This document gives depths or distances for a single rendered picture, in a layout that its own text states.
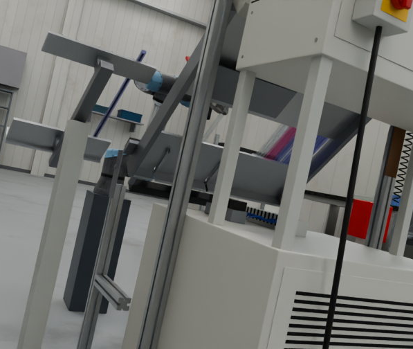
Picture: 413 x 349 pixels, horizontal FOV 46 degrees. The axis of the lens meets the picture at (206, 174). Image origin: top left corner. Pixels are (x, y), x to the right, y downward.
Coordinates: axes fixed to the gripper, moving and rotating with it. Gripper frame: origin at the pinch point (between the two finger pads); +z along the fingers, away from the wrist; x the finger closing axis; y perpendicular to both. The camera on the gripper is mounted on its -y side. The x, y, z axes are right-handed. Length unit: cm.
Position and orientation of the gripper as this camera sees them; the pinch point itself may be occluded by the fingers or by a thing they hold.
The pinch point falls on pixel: (221, 113)
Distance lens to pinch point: 167.6
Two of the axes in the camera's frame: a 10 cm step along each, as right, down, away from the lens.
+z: 2.7, 6.0, -7.5
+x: 8.6, 2.0, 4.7
